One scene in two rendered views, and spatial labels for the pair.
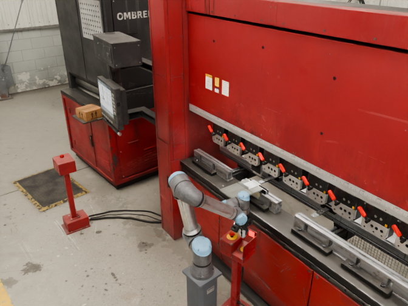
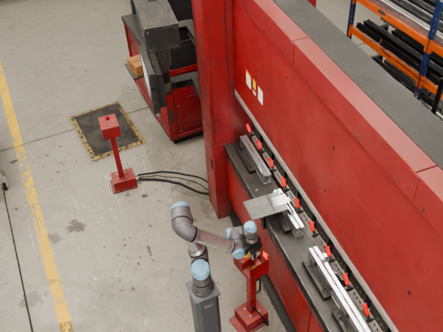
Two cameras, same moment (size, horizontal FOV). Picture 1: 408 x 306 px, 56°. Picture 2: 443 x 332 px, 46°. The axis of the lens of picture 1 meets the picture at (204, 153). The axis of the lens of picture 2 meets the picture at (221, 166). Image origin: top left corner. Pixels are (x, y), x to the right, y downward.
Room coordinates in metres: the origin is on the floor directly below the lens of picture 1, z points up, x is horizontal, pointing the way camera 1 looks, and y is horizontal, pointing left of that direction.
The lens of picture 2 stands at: (-0.01, -0.76, 3.67)
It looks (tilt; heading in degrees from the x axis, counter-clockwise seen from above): 43 degrees down; 18
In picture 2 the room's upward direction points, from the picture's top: 4 degrees counter-clockwise
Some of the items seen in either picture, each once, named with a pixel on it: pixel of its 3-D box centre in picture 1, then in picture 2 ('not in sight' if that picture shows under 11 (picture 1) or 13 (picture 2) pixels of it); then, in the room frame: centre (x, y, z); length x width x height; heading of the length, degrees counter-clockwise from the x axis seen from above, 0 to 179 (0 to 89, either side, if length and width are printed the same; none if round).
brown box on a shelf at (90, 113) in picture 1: (87, 112); (140, 62); (3.92, 1.25, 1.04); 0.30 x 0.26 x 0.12; 40
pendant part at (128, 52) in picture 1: (119, 87); (161, 61); (3.25, 0.73, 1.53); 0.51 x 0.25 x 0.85; 31
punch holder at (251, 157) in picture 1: (255, 152); (284, 170); (2.53, -0.38, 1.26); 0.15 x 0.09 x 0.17; 35
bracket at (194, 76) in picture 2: (142, 118); (190, 89); (3.41, 0.58, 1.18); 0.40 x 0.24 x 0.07; 35
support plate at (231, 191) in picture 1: (240, 189); (265, 205); (2.42, -0.27, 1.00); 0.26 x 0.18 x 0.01; 125
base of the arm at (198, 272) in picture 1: (201, 265); (202, 283); (1.82, 0.01, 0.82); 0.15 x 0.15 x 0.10
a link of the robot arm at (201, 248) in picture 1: (201, 249); (200, 271); (1.83, 0.02, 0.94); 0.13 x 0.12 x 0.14; 22
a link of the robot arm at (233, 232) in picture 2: (230, 206); (235, 234); (2.02, -0.17, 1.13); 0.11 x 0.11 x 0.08; 22
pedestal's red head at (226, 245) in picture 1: (237, 241); (250, 259); (2.13, -0.24, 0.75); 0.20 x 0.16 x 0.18; 49
